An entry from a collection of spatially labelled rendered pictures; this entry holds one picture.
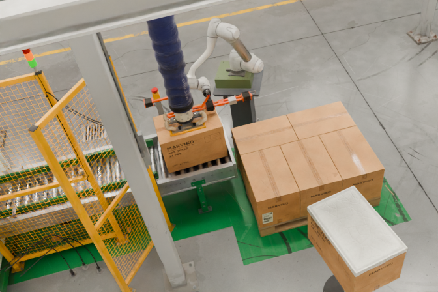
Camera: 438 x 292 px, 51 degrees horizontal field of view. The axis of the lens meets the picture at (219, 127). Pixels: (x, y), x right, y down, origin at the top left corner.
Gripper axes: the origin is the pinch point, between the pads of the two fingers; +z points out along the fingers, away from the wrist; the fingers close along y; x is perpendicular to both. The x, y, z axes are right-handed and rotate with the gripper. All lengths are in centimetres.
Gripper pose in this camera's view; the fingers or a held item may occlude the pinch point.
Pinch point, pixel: (210, 105)
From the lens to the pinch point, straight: 430.0
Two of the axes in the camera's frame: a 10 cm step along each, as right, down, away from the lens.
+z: 2.1, 6.5, -7.3
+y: 1.4, 7.2, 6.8
